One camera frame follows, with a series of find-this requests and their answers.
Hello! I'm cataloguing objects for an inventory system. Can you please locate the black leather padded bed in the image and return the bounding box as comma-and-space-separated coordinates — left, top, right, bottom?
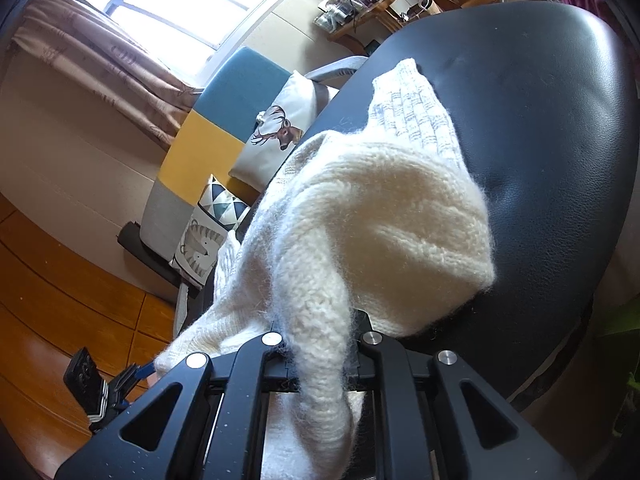
175, 0, 636, 406

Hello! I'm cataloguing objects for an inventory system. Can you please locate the white deer print pillow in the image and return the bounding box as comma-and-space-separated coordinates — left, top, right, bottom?
228, 70, 341, 193

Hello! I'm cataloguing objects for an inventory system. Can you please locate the cat print triangle pattern pillow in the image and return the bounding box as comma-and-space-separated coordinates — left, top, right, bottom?
172, 174, 251, 288

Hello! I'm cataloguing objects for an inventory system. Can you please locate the white knit sweater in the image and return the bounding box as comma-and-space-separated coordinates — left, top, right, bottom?
152, 58, 498, 480

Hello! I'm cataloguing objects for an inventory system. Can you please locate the beige patterned curtain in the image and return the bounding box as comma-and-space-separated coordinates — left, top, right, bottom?
10, 0, 206, 151

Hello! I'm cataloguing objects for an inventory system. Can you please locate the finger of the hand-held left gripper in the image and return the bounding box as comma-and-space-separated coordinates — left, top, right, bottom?
112, 362, 157, 401

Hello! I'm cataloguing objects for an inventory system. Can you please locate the black padded object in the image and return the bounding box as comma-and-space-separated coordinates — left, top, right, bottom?
118, 221, 181, 288

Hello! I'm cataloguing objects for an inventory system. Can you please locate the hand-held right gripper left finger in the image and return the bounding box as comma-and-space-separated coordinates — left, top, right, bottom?
55, 332, 301, 480

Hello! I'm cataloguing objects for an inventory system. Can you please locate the wooden desk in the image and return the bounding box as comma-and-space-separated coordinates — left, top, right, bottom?
315, 0, 431, 46

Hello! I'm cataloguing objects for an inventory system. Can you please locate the window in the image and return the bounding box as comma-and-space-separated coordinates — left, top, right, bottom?
82, 0, 313, 68

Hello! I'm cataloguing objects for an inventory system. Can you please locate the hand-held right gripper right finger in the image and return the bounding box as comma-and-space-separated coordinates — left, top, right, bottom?
345, 312, 568, 480

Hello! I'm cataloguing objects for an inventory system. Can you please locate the blue yellow grey sofa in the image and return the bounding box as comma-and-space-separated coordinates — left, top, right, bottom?
118, 46, 368, 311

